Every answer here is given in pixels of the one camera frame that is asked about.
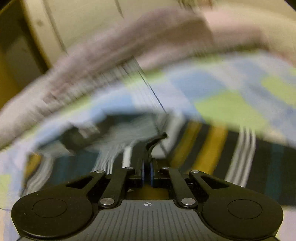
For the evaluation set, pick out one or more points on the striped polo shirt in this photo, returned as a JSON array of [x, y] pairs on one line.
[[208, 150]]

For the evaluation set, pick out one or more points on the white wardrobe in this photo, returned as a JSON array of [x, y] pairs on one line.
[[81, 23]]

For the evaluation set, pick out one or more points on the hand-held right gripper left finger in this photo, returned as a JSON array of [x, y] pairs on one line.
[[141, 173]]

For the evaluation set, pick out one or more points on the white striped quilt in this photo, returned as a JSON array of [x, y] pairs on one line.
[[115, 58]]

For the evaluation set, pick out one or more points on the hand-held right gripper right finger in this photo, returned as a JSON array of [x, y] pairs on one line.
[[153, 173]]

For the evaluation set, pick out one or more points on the checkered bed sheet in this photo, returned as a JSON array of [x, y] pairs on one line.
[[231, 104]]

